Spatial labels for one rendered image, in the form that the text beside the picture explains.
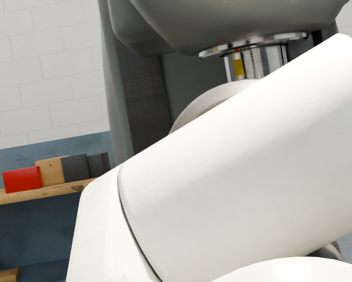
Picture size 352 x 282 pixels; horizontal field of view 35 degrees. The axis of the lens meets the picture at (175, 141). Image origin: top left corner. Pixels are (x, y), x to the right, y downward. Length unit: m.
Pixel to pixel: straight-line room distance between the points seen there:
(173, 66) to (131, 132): 0.11
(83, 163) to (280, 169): 4.04
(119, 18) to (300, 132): 0.39
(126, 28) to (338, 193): 0.39
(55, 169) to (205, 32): 3.95
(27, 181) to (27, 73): 1.02
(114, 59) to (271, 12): 0.48
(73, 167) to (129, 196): 4.04
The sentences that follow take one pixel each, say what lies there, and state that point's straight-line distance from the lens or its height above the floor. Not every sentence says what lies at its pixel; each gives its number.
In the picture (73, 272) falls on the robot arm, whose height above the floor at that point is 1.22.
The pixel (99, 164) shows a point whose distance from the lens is 4.22.
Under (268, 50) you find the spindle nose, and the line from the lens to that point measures 0.43.
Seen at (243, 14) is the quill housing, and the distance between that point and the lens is 0.37.
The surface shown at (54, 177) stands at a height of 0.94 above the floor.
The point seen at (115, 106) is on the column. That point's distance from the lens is 0.85.
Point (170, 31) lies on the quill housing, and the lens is 0.40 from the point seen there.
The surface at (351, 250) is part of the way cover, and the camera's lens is 0.84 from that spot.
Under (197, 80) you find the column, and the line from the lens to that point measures 0.82.
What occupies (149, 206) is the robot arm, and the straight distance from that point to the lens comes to 0.20.
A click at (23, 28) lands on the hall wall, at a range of 4.90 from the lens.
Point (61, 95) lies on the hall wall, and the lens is 4.78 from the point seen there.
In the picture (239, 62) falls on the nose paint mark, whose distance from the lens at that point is 0.43.
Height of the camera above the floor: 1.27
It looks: 3 degrees down
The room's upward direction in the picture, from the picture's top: 10 degrees counter-clockwise
